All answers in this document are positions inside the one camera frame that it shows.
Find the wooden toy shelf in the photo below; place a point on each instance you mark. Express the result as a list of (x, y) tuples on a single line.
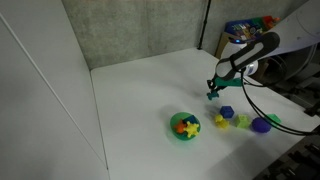
[(243, 31)]

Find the black vertical pole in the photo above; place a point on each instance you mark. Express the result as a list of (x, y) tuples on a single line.
[(204, 24)]

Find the green bowl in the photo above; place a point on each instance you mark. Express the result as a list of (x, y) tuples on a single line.
[(175, 119)]

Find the blue cube toy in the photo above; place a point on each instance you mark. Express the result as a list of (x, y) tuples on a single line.
[(227, 111)]

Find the teal green toy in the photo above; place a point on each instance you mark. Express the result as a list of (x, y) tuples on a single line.
[(212, 95)]

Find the yellow spiky toy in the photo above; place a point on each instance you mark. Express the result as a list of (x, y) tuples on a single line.
[(191, 129)]

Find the light green cube toy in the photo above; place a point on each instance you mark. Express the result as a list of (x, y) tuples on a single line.
[(242, 121)]

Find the yellow duck toy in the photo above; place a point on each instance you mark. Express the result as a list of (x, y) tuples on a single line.
[(221, 122)]

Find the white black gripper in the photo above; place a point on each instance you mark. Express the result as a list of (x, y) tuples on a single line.
[(227, 68)]

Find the purple ball toy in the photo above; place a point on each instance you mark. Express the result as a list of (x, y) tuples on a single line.
[(260, 125)]

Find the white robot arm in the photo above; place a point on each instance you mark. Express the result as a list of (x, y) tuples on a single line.
[(299, 30)]

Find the orange star toy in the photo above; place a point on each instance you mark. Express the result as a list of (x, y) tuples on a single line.
[(180, 127)]

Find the dark blue toy in bowl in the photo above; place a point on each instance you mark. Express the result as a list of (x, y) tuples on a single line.
[(192, 119)]

